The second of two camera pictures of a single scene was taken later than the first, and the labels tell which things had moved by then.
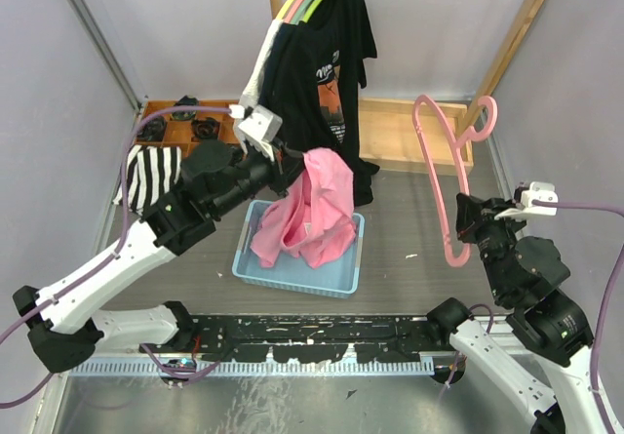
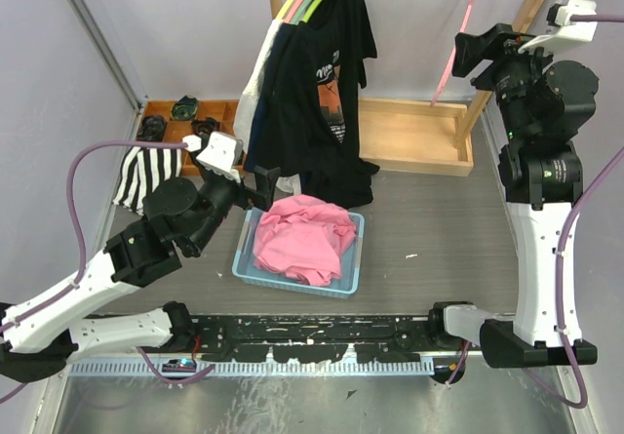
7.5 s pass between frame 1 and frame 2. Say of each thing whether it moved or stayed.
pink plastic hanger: moved
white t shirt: stayed
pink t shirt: moved
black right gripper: moved
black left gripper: moved
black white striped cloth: stayed
